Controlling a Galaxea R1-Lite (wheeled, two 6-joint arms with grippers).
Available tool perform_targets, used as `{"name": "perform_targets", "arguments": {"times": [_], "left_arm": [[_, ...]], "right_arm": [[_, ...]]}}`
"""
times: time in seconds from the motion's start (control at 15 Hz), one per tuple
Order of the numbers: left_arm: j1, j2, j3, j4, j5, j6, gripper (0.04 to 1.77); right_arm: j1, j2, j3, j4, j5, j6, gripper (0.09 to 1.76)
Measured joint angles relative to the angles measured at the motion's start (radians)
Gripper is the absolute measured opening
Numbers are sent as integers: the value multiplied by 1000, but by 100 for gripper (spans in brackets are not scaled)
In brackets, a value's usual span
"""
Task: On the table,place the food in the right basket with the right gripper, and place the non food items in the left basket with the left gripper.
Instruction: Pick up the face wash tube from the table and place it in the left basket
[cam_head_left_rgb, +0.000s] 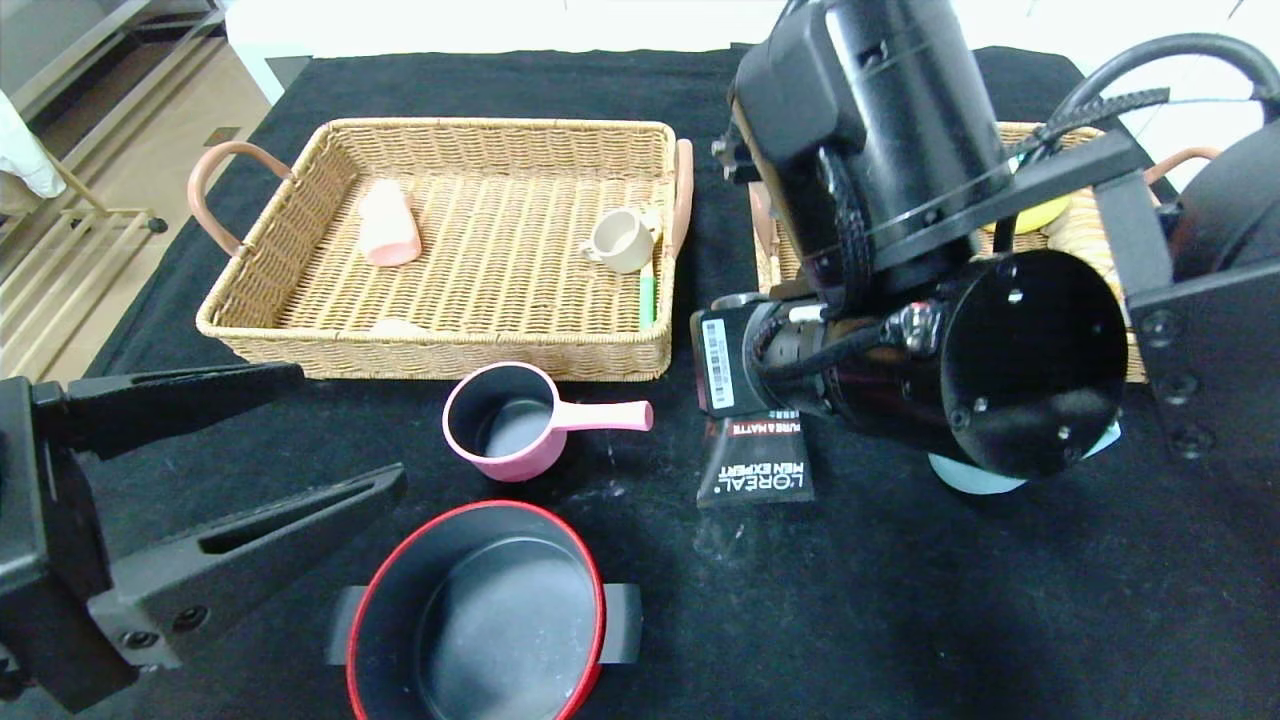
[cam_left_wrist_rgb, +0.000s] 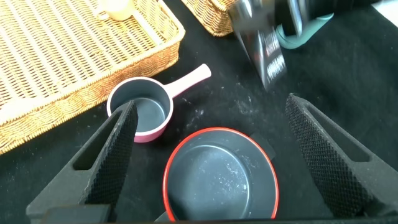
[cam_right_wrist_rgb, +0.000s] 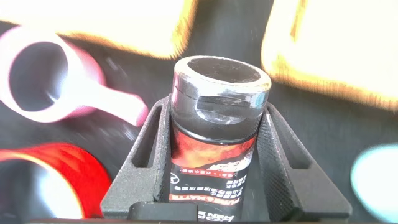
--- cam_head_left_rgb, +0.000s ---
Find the white hanging cloth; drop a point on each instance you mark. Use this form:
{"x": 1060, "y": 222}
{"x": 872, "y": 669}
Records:
{"x": 25, "y": 150}

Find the striped bread roll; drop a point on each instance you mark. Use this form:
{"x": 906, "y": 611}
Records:
{"x": 1085, "y": 235}

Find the grey metal shelf frame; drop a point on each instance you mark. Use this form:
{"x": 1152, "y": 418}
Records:
{"x": 140, "y": 90}

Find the red rimmed black pot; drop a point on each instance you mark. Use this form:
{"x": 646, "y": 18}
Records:
{"x": 500, "y": 620}

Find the black cosmetic tube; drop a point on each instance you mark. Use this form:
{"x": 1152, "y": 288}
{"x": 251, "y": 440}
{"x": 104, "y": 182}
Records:
{"x": 755, "y": 470}

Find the wooden wheeled rack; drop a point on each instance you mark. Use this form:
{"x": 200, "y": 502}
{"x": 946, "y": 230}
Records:
{"x": 100, "y": 212}

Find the rectangular wicker basket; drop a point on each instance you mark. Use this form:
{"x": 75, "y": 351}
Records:
{"x": 775, "y": 265}
{"x": 500, "y": 290}

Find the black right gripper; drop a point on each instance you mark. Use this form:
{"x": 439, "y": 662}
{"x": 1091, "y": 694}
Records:
{"x": 720, "y": 362}

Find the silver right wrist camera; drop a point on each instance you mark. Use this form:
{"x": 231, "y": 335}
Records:
{"x": 735, "y": 165}

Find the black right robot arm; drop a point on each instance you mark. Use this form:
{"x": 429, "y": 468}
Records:
{"x": 900, "y": 100}

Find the yellow lemon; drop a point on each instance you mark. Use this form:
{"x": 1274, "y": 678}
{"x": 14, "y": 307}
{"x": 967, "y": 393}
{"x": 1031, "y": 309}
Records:
{"x": 1045, "y": 213}

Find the small pink bottle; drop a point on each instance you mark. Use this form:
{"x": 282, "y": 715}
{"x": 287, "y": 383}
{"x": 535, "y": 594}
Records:
{"x": 390, "y": 230}

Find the pink saucepan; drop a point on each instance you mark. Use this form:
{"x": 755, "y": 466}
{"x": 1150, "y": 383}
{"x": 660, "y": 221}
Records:
{"x": 510, "y": 430}

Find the small cream round object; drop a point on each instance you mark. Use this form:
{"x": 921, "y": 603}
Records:
{"x": 400, "y": 326}

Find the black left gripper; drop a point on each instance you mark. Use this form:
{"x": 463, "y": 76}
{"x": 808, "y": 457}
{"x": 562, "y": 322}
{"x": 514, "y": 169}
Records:
{"x": 42, "y": 520}

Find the light blue mug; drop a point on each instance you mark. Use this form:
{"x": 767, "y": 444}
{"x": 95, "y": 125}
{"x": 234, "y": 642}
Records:
{"x": 975, "y": 483}

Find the small beige cup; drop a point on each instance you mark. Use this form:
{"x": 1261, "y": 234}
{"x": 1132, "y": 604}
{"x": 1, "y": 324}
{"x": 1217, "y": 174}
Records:
{"x": 620, "y": 245}

